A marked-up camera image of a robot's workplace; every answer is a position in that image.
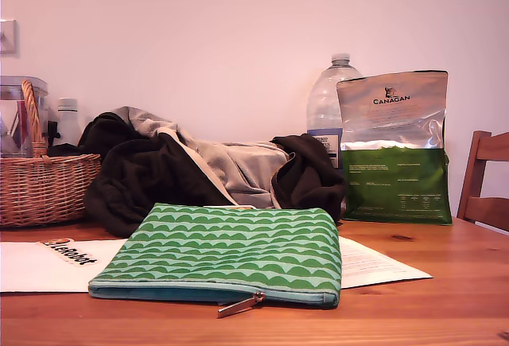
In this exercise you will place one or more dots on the silver green pet food bag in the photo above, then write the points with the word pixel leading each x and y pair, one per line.
pixel 397 179

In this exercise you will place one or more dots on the clear plastic container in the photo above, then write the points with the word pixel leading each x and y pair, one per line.
pixel 12 123

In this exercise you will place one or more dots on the white wall switch plate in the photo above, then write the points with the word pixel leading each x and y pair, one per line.
pixel 8 37

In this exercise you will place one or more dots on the blank white paper sheet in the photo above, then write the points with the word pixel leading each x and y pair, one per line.
pixel 32 270

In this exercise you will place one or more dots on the green wave-patterned zip pouch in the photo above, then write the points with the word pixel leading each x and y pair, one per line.
pixel 222 242

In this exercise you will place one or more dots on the wooden chair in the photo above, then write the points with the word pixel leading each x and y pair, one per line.
pixel 473 171

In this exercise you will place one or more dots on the white insulated bottle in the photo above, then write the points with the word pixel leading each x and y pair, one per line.
pixel 67 123

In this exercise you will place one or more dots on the printed white paper sheet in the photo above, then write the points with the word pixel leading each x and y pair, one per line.
pixel 370 262

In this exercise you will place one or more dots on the dark brown garment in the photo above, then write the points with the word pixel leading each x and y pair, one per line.
pixel 139 171

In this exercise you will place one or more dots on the large clear water bottle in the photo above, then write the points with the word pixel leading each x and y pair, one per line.
pixel 322 99

